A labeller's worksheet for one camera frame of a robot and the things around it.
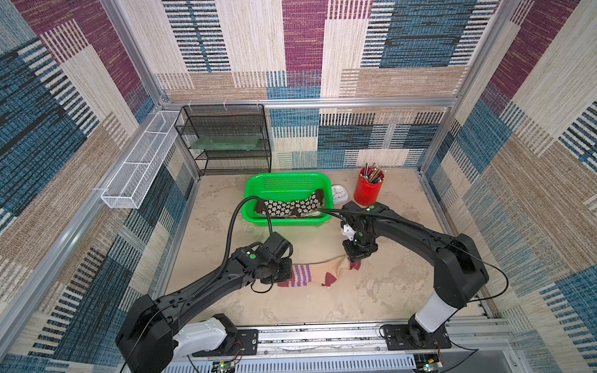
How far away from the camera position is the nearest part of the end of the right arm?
0.74 m

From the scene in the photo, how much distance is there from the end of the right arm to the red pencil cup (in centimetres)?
31

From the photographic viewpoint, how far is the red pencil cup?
99 cm

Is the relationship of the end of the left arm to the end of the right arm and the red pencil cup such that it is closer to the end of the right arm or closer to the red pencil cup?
the end of the right arm
